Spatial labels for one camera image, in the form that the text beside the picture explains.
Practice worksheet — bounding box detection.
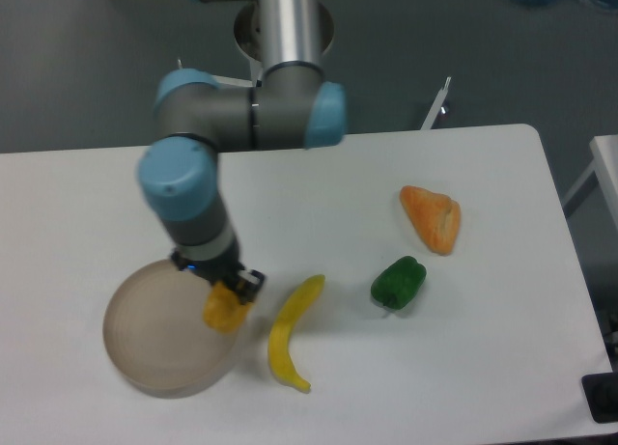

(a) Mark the yellow pepper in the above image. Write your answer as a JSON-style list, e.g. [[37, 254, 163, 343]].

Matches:
[[202, 281, 253, 334]]

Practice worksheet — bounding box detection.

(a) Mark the yellow banana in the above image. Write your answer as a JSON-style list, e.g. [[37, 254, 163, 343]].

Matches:
[[267, 274, 326, 394]]

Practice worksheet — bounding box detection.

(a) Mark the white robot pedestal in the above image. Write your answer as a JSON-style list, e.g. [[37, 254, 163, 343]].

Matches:
[[174, 3, 454, 132]]

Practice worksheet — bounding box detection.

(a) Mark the black clamp at table edge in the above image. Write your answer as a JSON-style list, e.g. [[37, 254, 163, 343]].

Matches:
[[581, 372, 618, 424]]

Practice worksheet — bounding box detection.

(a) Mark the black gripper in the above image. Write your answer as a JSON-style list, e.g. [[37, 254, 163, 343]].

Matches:
[[169, 244, 266, 305]]

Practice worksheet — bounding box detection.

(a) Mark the beige round plate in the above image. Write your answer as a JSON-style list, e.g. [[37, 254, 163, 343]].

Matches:
[[102, 260, 239, 399]]

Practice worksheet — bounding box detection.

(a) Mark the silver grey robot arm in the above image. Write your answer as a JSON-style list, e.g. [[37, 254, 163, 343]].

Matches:
[[136, 0, 348, 304]]

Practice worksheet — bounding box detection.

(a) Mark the green bell pepper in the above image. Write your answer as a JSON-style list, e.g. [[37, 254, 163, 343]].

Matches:
[[370, 256, 427, 311]]

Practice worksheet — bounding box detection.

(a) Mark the white side table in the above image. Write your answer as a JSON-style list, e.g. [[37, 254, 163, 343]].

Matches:
[[559, 134, 618, 369]]

